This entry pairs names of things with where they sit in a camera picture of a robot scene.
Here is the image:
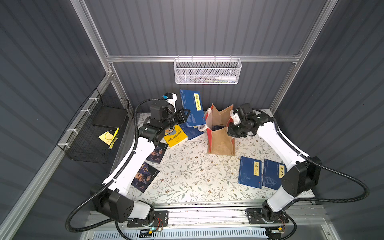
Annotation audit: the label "blue book Guiguzi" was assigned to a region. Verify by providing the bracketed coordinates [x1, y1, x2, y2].
[262, 159, 287, 190]

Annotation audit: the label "blue book Yuewei notes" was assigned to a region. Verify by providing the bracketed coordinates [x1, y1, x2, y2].
[180, 90, 206, 127]

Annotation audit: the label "black wire wall basket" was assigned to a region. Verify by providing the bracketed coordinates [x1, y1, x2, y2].
[57, 90, 130, 164]

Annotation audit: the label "dark portrait book lower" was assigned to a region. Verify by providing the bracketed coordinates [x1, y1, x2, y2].
[131, 162, 160, 193]

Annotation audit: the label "yellow cartoon cover book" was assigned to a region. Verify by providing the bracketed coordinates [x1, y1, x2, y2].
[164, 125, 188, 148]

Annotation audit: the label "burlap canvas bag red panel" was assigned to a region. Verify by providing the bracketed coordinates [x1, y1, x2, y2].
[199, 104, 236, 156]

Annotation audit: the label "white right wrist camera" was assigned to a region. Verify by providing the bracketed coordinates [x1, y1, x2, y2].
[231, 112, 241, 125]

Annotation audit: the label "black tray in basket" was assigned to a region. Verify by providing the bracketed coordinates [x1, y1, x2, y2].
[92, 106, 127, 129]

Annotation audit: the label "blue book Yuanqu 300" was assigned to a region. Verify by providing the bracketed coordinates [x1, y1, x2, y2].
[238, 157, 262, 189]

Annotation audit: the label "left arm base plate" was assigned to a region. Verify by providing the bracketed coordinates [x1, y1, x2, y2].
[127, 210, 169, 228]

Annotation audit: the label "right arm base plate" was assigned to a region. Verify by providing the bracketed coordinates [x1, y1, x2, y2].
[245, 207, 290, 225]

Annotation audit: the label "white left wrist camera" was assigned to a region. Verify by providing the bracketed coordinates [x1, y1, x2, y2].
[162, 93, 177, 112]

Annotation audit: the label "white wire mesh basket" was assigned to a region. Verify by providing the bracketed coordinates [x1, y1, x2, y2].
[173, 57, 242, 85]

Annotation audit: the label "blue book Shijing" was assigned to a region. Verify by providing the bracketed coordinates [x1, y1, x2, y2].
[211, 125, 225, 131]

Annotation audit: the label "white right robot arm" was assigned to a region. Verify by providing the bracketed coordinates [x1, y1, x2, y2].
[227, 103, 322, 223]

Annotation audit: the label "white marker in basket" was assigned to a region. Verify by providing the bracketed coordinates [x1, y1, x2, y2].
[215, 76, 237, 82]

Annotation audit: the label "floral table mat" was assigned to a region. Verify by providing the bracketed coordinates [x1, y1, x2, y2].
[128, 134, 283, 205]

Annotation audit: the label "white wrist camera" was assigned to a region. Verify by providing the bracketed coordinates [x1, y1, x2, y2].
[162, 93, 177, 112]
[231, 112, 241, 125]

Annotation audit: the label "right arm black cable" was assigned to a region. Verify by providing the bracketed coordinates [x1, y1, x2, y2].
[253, 108, 370, 240]

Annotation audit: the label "dark portrait book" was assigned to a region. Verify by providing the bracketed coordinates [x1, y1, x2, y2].
[131, 162, 160, 193]
[146, 143, 169, 164]

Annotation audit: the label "yellow sticky note pad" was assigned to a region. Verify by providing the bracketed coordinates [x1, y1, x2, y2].
[99, 131, 115, 146]

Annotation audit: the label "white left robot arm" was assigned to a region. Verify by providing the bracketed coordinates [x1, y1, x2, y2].
[92, 99, 191, 223]

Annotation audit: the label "blue book near bag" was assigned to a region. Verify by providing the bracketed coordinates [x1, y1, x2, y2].
[180, 123, 204, 141]

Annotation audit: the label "dark portrait book upper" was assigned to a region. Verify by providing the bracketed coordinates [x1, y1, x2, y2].
[146, 143, 169, 164]

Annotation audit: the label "yellow pen in basket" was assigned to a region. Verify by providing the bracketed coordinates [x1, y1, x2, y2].
[109, 128, 120, 150]

